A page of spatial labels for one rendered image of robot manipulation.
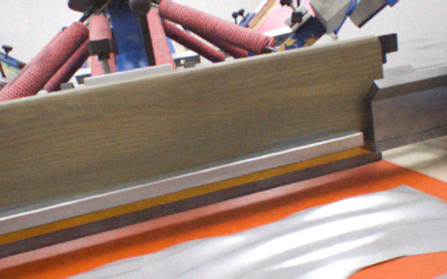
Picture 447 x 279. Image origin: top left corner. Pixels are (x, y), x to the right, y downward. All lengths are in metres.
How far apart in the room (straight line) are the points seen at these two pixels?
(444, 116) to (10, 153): 0.30
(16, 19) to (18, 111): 4.41
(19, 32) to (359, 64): 4.46
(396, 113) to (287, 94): 0.08
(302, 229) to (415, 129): 0.13
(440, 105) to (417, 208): 0.10
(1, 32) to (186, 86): 4.48
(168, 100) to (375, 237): 0.14
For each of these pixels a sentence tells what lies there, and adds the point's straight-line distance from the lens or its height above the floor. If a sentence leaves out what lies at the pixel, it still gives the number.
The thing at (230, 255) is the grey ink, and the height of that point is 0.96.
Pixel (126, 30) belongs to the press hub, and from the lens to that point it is 1.05.
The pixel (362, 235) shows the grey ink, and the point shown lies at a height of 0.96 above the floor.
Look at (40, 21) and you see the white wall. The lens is 4.57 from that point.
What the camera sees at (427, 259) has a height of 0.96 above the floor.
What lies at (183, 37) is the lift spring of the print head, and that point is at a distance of 1.24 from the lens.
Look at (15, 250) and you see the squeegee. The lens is 0.27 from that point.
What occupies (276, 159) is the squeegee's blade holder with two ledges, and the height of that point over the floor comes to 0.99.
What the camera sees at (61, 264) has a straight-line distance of 0.25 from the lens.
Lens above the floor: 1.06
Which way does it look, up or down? 12 degrees down
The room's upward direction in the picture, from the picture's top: 10 degrees counter-clockwise
